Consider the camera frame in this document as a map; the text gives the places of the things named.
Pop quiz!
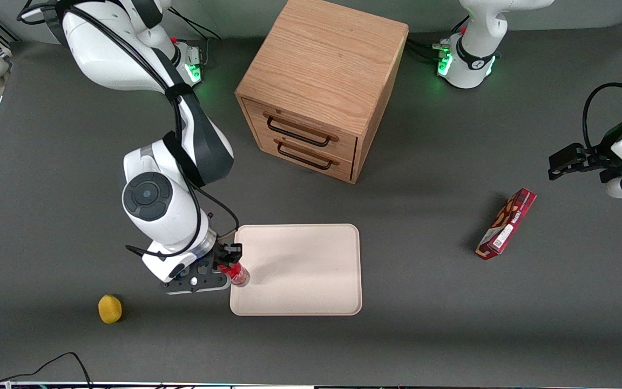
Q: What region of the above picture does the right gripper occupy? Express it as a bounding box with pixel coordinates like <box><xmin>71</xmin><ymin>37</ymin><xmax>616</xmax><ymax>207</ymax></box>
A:
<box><xmin>142</xmin><ymin>240</ymin><xmax>243</xmax><ymax>296</ymax></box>

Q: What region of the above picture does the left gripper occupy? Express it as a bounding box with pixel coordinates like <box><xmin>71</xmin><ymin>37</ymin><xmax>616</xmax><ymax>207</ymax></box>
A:
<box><xmin>548</xmin><ymin>143</ymin><xmax>622</xmax><ymax>202</ymax></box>

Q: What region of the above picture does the red coke bottle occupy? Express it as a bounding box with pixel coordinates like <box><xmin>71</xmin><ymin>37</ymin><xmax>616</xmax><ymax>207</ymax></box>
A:
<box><xmin>219</xmin><ymin>261</ymin><xmax>251</xmax><ymax>287</ymax></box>

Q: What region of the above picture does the cream rectangular tray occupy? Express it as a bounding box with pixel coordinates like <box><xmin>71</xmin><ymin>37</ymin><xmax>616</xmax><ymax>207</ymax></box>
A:
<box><xmin>229</xmin><ymin>224</ymin><xmax>363</xmax><ymax>317</ymax></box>

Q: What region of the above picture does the red cookie box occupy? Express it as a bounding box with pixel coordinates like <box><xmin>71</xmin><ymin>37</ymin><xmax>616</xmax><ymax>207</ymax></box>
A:
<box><xmin>475</xmin><ymin>187</ymin><xmax>537</xmax><ymax>261</ymax></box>

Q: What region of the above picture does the yellow toy fruit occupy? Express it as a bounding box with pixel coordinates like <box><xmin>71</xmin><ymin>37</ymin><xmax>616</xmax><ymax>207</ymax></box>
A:
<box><xmin>98</xmin><ymin>294</ymin><xmax>123</xmax><ymax>324</ymax></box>

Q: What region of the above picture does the wooden drawer front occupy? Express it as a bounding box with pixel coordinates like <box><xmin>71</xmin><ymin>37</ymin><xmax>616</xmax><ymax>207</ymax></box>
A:
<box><xmin>257</xmin><ymin>135</ymin><xmax>355</xmax><ymax>183</ymax></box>
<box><xmin>242</xmin><ymin>99</ymin><xmax>359</xmax><ymax>161</ymax></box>

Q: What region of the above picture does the wooden drawer cabinet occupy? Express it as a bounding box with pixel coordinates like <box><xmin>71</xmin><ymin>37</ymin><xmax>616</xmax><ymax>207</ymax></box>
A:
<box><xmin>235</xmin><ymin>0</ymin><xmax>409</xmax><ymax>185</ymax></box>

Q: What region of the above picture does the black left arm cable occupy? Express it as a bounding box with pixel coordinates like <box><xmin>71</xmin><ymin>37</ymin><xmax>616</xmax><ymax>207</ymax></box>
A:
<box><xmin>583</xmin><ymin>82</ymin><xmax>622</xmax><ymax>152</ymax></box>

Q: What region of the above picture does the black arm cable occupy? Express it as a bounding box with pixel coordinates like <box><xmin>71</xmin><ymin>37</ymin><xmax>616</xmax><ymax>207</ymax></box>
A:
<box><xmin>17</xmin><ymin>0</ymin><xmax>240</xmax><ymax>261</ymax></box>
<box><xmin>583</xmin><ymin>82</ymin><xmax>622</xmax><ymax>152</ymax></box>

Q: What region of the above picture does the black drawer handle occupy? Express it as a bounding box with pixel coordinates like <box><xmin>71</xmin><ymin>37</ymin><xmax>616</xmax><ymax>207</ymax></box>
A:
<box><xmin>267</xmin><ymin>116</ymin><xmax>331</xmax><ymax>147</ymax></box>
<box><xmin>277</xmin><ymin>142</ymin><xmax>333</xmax><ymax>171</ymax></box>

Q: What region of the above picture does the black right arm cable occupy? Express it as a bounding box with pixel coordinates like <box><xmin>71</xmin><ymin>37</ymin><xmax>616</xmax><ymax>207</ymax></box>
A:
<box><xmin>17</xmin><ymin>0</ymin><xmax>240</xmax><ymax>261</ymax></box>

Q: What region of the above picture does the black cable looping onto table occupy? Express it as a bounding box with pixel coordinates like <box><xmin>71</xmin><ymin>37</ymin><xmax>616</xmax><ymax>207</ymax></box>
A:
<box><xmin>0</xmin><ymin>352</ymin><xmax>93</xmax><ymax>387</ymax></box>

